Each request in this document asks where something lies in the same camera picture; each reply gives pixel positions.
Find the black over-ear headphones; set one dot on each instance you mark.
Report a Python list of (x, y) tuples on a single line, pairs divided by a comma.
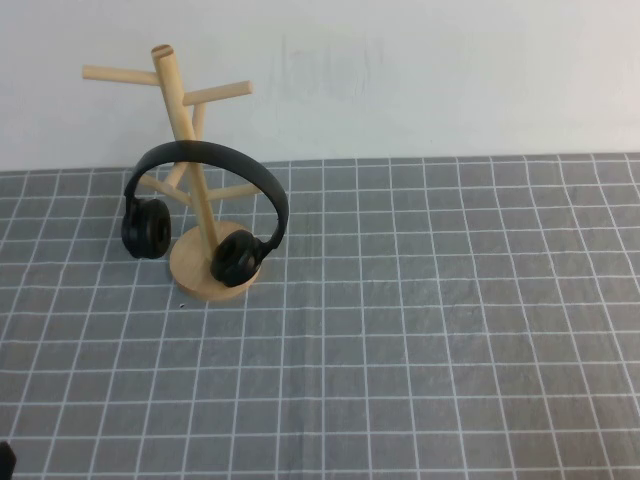
[(148, 234)]

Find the wooden branched headphone stand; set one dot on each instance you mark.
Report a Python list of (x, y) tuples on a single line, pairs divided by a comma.
[(200, 281)]

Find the grey white-grid tablecloth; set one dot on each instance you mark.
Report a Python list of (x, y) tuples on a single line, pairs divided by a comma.
[(400, 325)]

